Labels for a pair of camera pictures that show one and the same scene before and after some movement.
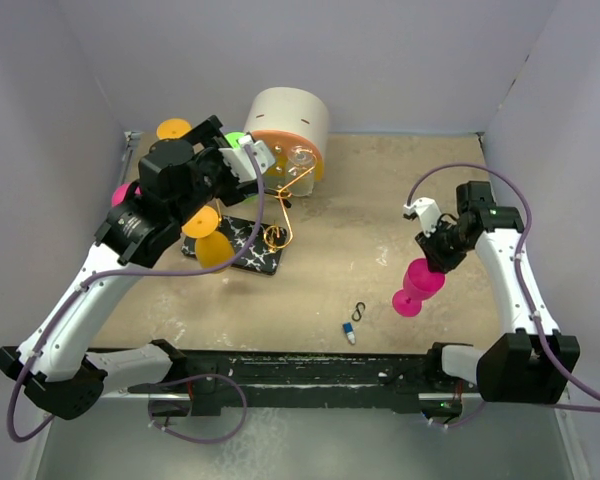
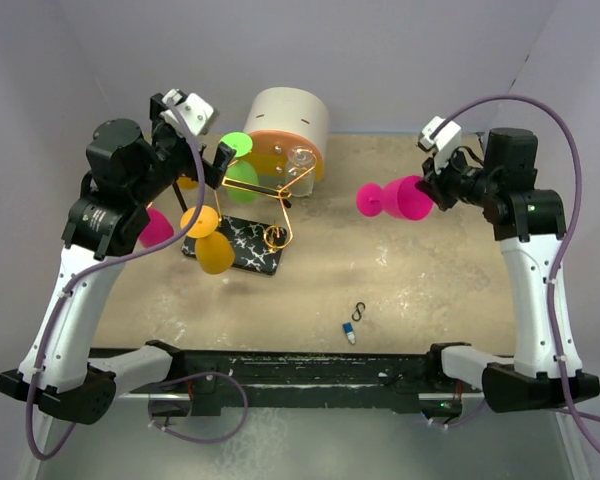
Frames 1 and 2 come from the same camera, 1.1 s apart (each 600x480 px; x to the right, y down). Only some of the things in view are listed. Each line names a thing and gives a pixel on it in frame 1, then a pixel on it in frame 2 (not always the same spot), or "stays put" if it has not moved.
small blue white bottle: (348, 329) stays put
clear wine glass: (300, 170) stays put
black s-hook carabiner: (356, 306) stays put
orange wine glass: (213, 249) stays put
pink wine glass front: (419, 284) -> (400, 198)
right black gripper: (437, 261) -> (434, 182)
